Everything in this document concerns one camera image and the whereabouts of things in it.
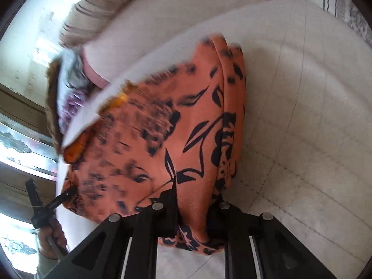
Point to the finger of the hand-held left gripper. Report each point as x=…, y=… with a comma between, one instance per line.
x=32, y=190
x=62, y=196

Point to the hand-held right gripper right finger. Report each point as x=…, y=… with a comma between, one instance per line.
x=222, y=221

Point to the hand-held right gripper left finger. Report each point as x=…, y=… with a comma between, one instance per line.
x=170, y=209

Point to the orange floral garment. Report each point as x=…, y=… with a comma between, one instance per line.
x=186, y=128

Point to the person's left forearm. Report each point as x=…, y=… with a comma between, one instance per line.
x=45, y=268

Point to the person's left hand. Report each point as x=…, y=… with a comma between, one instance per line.
x=56, y=234

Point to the window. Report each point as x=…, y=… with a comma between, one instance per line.
x=17, y=151

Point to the brown cloth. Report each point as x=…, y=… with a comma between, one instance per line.
x=52, y=107

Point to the purple crumpled cloth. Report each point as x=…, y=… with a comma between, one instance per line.
x=74, y=104

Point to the grey-blue cloth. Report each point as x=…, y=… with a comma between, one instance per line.
x=71, y=62

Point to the quilted white mattress pad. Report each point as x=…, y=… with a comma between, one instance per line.
x=296, y=98

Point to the pink and white bed sheet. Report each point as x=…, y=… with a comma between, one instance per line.
x=162, y=20

